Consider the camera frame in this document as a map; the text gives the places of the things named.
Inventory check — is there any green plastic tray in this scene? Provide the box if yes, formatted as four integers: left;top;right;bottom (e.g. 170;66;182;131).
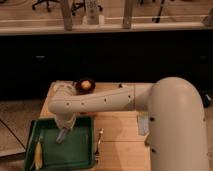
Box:
22;117;95;171

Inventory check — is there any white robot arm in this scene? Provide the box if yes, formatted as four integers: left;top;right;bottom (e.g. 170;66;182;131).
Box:
48;77;210;171

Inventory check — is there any white table leg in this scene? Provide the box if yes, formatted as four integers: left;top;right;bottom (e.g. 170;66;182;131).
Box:
122;0;133;29
60;0;72;31

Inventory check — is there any grey label sticker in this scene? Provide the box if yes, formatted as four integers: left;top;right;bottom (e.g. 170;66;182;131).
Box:
137;115;149;136

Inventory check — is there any dark brown bowl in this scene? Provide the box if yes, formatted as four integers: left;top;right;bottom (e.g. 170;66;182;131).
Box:
75;78;96;94

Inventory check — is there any white table leg right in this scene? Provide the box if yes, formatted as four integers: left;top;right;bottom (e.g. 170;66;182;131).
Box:
122;0;133;29

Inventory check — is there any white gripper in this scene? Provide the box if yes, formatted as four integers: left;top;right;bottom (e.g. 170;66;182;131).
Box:
54;113;76;143

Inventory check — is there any white table leg left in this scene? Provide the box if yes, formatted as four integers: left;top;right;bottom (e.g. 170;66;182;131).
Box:
60;0;72;31

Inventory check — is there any metal spoon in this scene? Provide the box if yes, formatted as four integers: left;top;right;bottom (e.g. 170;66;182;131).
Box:
95;128;104;156

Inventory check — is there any yellow corn toy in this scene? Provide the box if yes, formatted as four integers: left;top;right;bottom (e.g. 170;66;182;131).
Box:
34;141;43;170

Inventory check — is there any black office chair base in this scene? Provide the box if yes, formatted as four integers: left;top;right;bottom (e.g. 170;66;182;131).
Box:
31;0;61;13

